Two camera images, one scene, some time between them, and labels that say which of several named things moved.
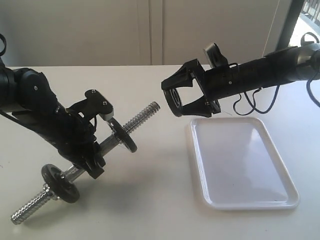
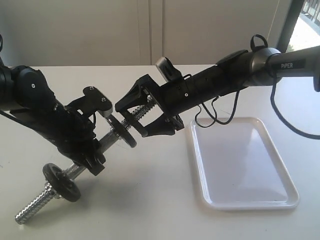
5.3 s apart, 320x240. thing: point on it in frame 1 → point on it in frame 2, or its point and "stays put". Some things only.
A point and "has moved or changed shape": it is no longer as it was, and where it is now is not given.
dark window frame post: [295, 9] stays put
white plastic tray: [240, 167] stays put
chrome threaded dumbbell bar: [47, 194] has moved or changed shape
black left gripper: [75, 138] stays put
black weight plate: [174, 101] has moved or changed shape
